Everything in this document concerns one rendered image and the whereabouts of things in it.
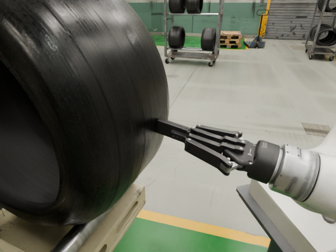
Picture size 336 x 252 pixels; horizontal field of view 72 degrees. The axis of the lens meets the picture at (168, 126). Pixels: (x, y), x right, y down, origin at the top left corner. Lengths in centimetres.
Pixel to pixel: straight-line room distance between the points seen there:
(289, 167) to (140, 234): 142
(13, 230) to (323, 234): 95
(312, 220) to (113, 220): 66
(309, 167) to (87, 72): 37
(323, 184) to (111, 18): 44
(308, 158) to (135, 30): 38
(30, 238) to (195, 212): 128
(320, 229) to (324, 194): 52
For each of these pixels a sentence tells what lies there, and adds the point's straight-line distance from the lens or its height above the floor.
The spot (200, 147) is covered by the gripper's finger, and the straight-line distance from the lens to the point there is 43.
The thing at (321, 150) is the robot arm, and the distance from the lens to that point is 62.
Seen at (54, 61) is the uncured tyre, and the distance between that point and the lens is 36.
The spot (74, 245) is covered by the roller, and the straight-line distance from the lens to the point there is 62.
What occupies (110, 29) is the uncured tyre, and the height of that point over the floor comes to 135.
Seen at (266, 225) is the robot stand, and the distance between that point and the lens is 102.
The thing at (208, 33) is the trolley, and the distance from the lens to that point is 586.
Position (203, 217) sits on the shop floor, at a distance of 185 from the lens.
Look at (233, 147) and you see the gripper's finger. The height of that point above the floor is 116.
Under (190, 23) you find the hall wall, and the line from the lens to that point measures 1168.
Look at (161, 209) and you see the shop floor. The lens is 188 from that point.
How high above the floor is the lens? 139
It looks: 28 degrees down
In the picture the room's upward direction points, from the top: straight up
